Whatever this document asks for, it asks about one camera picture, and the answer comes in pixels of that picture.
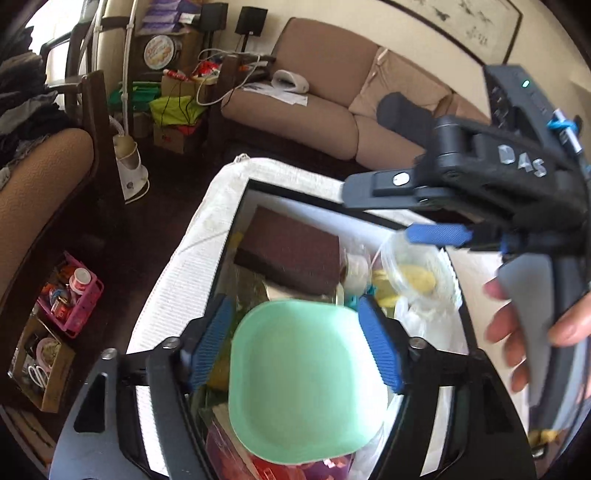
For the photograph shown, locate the wooden armchair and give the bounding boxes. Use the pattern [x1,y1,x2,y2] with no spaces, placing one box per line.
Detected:
[0,68,110,298]

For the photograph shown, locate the pile of clothes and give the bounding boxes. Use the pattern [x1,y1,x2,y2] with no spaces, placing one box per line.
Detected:
[0,27,78,186]

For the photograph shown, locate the purple plastic plate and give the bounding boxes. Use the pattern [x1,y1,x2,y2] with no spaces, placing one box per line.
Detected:
[299,460,354,480]

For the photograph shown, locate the dark blue lumbar cushion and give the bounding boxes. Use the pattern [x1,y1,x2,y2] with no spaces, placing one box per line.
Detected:
[377,90,435,136]

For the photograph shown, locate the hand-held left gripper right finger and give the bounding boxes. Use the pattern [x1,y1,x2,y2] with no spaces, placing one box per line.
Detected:
[359,295,539,480]

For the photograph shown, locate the brown sofa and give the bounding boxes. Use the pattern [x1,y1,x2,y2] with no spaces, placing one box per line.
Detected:
[220,17,491,172]

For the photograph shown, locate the black storage box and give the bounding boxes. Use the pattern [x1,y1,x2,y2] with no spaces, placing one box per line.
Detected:
[184,178,486,480]

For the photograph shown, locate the green plastic plate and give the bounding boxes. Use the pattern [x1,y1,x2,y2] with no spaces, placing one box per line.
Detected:
[230,299,387,465]

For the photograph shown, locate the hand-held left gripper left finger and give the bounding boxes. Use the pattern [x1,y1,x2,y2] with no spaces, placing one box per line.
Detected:
[48,295,235,480]

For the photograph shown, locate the round biscuit tin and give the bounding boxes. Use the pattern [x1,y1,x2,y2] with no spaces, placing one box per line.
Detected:
[143,34,179,71]

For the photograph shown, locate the stack of purple tissue packs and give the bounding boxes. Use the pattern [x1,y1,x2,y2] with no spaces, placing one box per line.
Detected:
[140,0,202,36]

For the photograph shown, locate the white garment steamer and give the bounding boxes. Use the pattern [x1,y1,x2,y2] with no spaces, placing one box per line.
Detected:
[89,0,151,205]

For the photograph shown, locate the white massager device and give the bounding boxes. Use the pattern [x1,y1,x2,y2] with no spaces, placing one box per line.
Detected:
[270,68,310,94]

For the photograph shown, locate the white power cable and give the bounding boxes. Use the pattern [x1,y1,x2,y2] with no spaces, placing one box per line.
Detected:
[195,47,274,108]

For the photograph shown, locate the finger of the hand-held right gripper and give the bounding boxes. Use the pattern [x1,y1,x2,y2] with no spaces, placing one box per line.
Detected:
[405,224,476,250]
[343,169,419,213]

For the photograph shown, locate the pink plastic basket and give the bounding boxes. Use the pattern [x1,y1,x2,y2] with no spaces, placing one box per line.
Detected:
[36,250,105,341]

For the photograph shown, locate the black speaker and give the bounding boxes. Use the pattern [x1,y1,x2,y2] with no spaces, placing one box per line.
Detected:
[200,1,230,34]
[235,6,269,36]

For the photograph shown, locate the green bag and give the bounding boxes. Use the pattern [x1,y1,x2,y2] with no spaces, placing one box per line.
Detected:
[149,93,207,128]

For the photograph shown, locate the pile of pink plastic pieces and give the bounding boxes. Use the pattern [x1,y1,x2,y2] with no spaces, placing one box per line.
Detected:
[256,459,324,480]

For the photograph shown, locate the white papers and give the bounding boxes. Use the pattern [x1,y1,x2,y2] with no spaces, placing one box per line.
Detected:
[241,82,308,107]

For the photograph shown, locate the framed wall picture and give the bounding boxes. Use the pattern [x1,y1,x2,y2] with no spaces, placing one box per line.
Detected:
[382,0,526,66]

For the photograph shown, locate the tan sofa pillow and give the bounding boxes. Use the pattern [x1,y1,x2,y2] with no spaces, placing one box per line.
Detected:
[348,45,452,121]

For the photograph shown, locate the person's right hand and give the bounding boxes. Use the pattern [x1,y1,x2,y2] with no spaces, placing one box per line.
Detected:
[484,276,591,396]

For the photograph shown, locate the clear plastic tub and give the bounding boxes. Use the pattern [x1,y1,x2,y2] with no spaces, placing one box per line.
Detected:
[380,230,458,303]

